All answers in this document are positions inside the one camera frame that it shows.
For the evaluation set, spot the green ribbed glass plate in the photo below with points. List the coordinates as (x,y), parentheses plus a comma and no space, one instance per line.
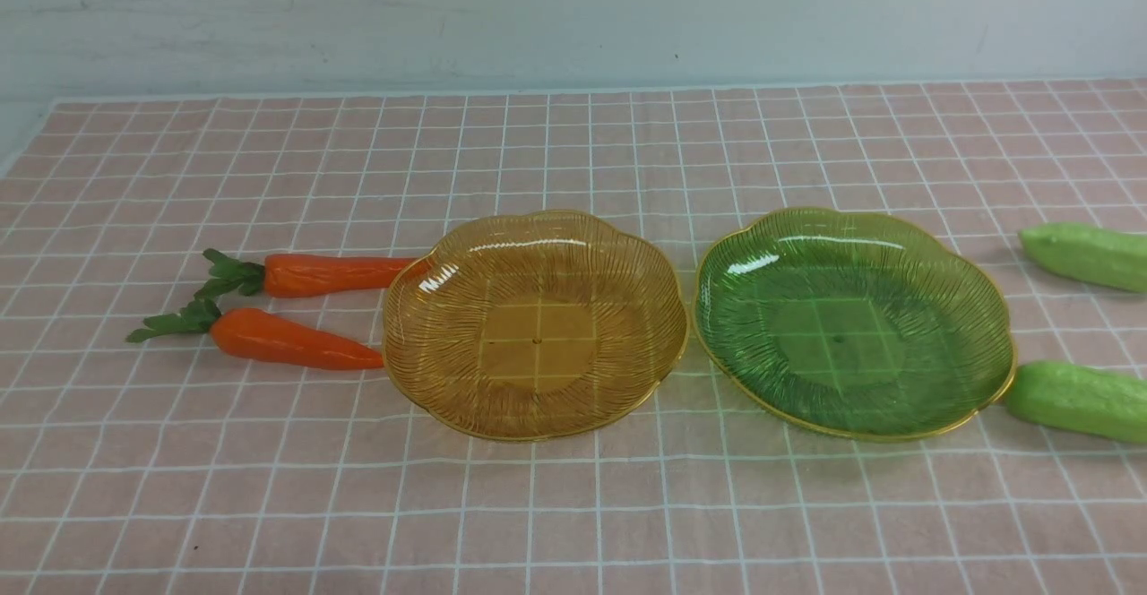
(854,324)

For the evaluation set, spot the amber ribbed glass plate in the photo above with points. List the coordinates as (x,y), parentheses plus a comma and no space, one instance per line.
(526,327)

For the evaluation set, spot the pink checkered tablecloth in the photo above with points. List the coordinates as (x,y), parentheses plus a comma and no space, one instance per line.
(169,468)

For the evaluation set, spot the orange toy carrot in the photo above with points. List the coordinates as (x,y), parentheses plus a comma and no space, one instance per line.
(250,333)
(297,275)

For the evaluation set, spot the green toy cucumber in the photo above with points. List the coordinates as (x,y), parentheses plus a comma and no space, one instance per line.
(1088,253)
(1080,399)

